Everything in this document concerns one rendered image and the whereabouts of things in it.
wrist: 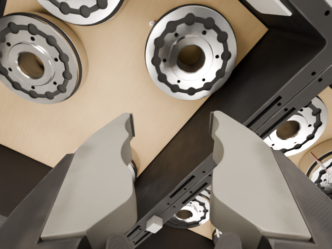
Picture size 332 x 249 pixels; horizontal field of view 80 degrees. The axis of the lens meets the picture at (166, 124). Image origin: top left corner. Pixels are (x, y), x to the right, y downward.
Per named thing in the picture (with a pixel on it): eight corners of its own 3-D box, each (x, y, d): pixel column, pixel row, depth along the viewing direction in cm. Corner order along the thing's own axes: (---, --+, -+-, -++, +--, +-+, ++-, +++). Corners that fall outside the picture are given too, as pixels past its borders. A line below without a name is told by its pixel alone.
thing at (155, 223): (154, 214, 26) (153, 223, 24) (163, 218, 26) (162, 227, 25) (146, 221, 26) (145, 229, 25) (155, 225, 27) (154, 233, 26)
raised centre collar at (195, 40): (189, 23, 20) (190, 23, 20) (222, 56, 22) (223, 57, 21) (159, 61, 22) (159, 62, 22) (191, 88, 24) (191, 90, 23)
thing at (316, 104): (292, 74, 23) (295, 76, 23) (341, 118, 26) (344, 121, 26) (230, 132, 28) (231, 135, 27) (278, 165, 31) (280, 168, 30)
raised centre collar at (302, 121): (289, 104, 25) (292, 106, 24) (313, 124, 26) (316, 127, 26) (259, 131, 27) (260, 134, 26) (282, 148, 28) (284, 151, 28)
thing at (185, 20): (188, -21, 19) (189, -21, 18) (254, 52, 22) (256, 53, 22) (128, 62, 23) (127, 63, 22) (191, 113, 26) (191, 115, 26)
